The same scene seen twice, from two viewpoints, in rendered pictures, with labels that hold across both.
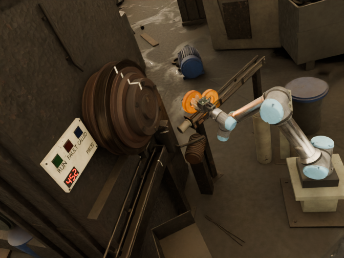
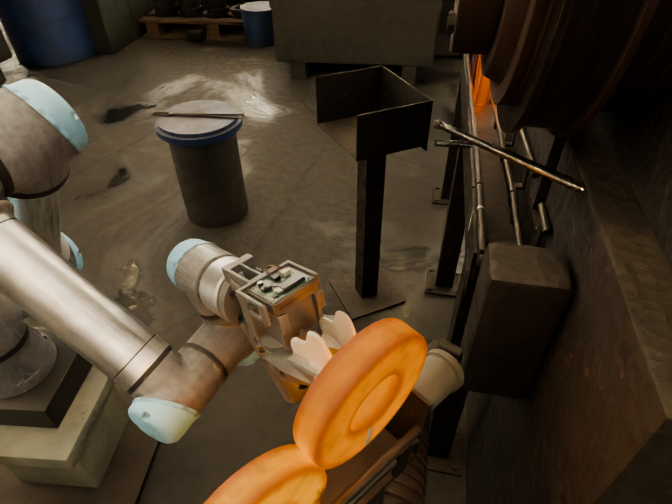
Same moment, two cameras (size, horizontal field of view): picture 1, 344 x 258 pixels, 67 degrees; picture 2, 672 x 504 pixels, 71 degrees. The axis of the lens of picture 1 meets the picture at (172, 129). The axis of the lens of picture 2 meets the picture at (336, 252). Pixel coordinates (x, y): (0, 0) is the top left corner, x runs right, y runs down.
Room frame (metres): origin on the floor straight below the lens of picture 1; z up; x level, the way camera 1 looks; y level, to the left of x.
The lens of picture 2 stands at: (1.69, -0.29, 1.19)
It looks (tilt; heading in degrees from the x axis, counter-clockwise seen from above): 41 degrees down; 163
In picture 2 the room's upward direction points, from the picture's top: 1 degrees counter-clockwise
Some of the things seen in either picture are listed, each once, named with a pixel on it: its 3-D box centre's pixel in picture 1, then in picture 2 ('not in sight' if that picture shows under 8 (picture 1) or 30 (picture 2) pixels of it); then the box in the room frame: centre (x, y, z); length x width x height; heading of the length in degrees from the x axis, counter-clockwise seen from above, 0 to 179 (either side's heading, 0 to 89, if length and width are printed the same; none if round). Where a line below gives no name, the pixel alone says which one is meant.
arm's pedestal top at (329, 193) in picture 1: (317, 176); (36, 389); (0.91, -0.76, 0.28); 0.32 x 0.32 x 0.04; 68
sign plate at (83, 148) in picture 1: (72, 154); not in sight; (0.89, 0.43, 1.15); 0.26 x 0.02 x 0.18; 151
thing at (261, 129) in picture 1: (262, 137); not in sight; (1.41, -0.65, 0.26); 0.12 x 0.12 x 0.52
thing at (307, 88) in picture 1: (304, 107); not in sight; (1.60, -1.13, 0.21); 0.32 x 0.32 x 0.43
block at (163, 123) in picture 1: (164, 136); (509, 326); (1.34, 0.06, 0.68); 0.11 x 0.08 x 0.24; 61
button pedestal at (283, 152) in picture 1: (284, 128); not in sight; (1.37, -0.81, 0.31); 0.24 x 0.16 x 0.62; 151
